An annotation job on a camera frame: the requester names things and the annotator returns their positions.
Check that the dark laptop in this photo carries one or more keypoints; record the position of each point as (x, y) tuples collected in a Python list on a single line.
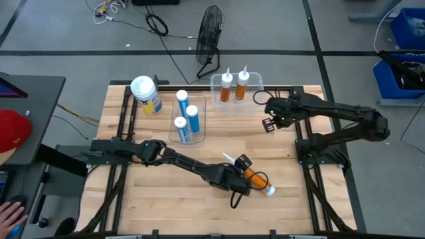
[(10, 89)]

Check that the black floor box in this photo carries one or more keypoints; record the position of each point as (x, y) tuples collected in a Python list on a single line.
[(156, 2)]

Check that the dark grey desk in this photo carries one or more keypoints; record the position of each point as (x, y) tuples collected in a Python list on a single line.
[(40, 99)]

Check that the Lysol wipes canister yellow label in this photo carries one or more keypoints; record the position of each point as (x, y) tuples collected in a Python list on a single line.
[(144, 88)]

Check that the orange sealant tube white nozzle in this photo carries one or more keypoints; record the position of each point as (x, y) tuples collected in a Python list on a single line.
[(225, 94), (240, 93), (259, 181)]

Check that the blue floor bin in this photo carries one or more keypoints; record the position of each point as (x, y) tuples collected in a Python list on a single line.
[(401, 33), (385, 83)]

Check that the blue silicone tube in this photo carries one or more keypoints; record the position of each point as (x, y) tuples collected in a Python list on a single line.
[(181, 123), (193, 123), (182, 104)]

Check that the large clear plastic bin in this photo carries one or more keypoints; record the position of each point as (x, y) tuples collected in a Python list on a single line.
[(232, 108)]

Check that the black floor fan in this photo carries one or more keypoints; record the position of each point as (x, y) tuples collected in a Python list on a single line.
[(209, 33)]

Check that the black caster wheel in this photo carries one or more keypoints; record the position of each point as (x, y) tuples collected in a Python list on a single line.
[(42, 222)]

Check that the person's hand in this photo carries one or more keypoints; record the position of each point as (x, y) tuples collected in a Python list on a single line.
[(11, 219)]

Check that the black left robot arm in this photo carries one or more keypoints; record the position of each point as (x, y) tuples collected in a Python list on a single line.
[(186, 162)]

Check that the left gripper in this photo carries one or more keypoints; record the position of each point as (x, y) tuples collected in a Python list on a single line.
[(229, 177)]

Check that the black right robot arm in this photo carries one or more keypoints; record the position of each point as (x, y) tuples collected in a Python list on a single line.
[(332, 108)]

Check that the red cap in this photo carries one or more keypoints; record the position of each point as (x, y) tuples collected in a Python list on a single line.
[(13, 129)]

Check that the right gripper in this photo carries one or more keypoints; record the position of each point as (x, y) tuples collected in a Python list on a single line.
[(282, 109)]

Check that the person's shoe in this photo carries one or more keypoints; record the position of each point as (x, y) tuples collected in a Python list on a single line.
[(64, 227)]

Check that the small clear plastic container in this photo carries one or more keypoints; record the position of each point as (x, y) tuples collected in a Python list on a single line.
[(199, 141)]

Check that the black computer mouse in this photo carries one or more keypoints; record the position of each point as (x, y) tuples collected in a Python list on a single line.
[(20, 199)]

